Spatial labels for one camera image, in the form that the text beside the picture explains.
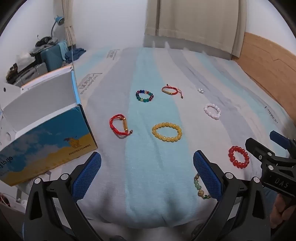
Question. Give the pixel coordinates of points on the beige curtain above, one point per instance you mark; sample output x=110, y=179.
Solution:
x=198, y=23

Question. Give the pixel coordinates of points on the pile of dark clothes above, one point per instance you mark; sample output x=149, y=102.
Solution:
x=45, y=42

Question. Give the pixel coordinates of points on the narrow cream curtain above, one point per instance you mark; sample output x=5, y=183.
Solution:
x=69, y=23

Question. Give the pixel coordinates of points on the striped bed sheet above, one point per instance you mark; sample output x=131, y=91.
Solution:
x=148, y=162

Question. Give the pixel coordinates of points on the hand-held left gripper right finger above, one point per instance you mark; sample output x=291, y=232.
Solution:
x=205, y=173

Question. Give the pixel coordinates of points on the wooden headboard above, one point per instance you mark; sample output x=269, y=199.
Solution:
x=270, y=69

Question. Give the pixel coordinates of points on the silver suitcase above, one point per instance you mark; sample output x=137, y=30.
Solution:
x=30, y=74

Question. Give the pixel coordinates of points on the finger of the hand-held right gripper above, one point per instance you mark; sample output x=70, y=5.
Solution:
x=279, y=139
x=255, y=148

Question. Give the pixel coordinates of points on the blue desk lamp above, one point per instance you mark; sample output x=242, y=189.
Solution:
x=59, y=20

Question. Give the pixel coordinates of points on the light blue towel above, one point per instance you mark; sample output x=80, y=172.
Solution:
x=62, y=49

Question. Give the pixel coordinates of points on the dark blue garment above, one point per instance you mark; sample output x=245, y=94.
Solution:
x=74, y=54

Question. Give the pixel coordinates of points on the blue and yellow cardboard box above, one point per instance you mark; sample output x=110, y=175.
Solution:
x=46, y=139

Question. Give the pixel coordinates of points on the pearl earrings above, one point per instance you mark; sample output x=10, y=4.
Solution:
x=200, y=90

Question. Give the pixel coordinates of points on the white plastic bag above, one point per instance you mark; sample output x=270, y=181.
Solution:
x=23, y=59

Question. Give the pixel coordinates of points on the person's right hand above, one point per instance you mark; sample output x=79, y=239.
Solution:
x=281, y=210

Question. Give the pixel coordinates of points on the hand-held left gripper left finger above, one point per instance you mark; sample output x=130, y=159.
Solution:
x=87, y=176

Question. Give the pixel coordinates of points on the blue suitcase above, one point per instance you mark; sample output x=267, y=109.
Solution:
x=52, y=58

